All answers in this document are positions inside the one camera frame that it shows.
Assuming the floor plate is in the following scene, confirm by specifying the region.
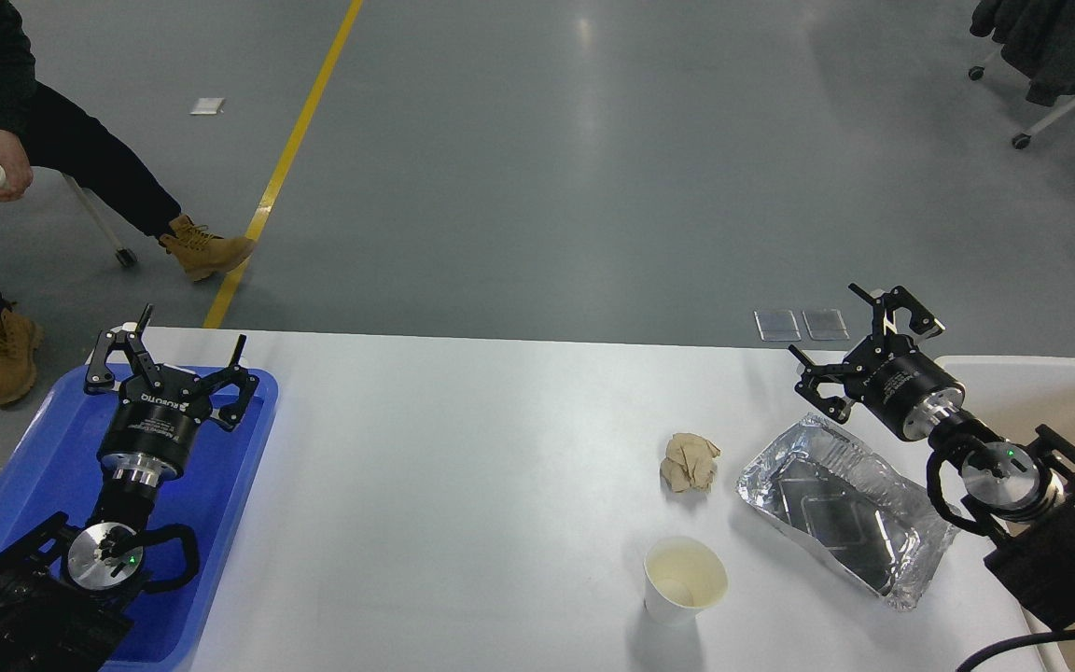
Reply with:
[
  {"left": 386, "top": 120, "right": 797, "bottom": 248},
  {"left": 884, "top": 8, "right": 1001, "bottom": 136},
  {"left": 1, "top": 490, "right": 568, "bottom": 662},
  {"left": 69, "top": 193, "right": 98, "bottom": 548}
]
[
  {"left": 754, "top": 310, "right": 802, "bottom": 342},
  {"left": 802, "top": 309, "right": 850, "bottom": 342}
]

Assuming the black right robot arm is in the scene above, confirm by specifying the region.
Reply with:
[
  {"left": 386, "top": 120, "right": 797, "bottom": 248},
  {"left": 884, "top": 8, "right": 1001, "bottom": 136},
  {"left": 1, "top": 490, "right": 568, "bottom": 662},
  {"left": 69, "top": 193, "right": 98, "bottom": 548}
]
[{"left": 790, "top": 284, "right": 1075, "bottom": 671}]

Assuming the clothes rack with coats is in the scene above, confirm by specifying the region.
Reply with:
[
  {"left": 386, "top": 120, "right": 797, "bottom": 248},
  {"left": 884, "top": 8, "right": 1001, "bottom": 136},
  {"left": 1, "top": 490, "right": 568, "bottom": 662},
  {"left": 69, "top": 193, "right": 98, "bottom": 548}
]
[{"left": 970, "top": 1, "right": 1075, "bottom": 149}]

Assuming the white paper on floor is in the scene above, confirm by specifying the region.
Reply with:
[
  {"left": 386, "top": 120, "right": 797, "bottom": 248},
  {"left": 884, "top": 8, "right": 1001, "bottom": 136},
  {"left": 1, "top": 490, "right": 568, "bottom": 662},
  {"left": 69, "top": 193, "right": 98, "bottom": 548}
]
[{"left": 190, "top": 97, "right": 226, "bottom": 118}]

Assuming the crumpled brown paper ball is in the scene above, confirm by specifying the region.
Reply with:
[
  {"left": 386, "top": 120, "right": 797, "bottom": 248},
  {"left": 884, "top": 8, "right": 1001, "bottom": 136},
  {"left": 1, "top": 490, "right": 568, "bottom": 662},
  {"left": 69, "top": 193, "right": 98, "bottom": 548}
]
[{"left": 660, "top": 431, "right": 722, "bottom": 494}]

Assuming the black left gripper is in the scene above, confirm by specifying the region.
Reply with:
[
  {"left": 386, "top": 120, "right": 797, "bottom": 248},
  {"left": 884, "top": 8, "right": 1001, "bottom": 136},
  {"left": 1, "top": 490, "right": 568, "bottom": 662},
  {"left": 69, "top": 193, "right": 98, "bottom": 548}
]
[{"left": 83, "top": 303, "right": 260, "bottom": 483}]

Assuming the beige plastic bin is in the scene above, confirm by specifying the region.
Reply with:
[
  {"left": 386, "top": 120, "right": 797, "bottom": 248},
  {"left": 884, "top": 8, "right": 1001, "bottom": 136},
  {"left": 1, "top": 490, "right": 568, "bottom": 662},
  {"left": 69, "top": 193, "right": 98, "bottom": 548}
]
[{"left": 933, "top": 356, "right": 1075, "bottom": 671}]

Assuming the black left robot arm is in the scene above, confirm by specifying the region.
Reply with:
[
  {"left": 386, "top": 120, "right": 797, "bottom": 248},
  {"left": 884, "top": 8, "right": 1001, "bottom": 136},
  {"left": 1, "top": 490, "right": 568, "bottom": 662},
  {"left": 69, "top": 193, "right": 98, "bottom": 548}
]
[{"left": 0, "top": 305, "right": 259, "bottom": 671}]

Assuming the right floor plate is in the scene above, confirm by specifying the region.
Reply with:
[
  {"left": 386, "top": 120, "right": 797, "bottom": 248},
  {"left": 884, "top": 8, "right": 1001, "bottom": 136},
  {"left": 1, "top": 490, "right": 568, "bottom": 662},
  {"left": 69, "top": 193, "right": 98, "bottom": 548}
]
[{"left": 802, "top": 309, "right": 850, "bottom": 342}]

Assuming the office chair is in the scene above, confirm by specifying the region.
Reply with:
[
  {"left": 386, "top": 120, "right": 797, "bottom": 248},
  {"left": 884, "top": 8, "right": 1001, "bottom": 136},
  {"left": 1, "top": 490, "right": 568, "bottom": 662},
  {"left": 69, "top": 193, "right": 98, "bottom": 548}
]
[{"left": 63, "top": 173, "right": 137, "bottom": 269}]

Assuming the blue plastic tray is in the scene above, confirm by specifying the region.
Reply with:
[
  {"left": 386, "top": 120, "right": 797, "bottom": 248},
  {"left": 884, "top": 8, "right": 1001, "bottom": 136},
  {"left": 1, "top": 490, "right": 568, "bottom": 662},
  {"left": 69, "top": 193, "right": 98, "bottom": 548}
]
[{"left": 0, "top": 367, "right": 280, "bottom": 671}]

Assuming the white paper cup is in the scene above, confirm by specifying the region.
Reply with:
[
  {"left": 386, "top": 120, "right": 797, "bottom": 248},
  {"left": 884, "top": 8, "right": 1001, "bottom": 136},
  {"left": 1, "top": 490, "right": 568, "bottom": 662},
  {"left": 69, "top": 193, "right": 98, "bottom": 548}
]
[{"left": 643, "top": 537, "right": 730, "bottom": 626}]

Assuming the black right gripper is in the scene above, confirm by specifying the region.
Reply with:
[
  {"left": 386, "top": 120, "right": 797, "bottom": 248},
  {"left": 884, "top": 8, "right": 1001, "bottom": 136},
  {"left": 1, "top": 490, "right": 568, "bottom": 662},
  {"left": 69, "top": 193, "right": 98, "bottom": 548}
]
[{"left": 788, "top": 284, "right": 968, "bottom": 441}]

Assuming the left floor plate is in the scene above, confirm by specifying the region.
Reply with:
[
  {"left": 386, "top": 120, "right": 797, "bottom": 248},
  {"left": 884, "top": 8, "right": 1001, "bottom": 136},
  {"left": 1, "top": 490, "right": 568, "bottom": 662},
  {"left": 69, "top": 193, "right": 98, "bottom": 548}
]
[{"left": 754, "top": 310, "right": 802, "bottom": 342}]

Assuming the person in black clothes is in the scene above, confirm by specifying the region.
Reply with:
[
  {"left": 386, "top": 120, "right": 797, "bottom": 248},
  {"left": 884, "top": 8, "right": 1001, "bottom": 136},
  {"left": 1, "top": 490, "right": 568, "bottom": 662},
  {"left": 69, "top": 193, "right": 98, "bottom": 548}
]
[{"left": 0, "top": 0, "right": 257, "bottom": 408}]

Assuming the aluminium foil tray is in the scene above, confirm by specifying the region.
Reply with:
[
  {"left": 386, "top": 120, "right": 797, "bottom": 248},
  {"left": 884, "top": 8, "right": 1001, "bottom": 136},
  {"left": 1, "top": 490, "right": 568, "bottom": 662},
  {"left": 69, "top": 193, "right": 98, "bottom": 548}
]
[{"left": 735, "top": 413, "right": 959, "bottom": 612}]

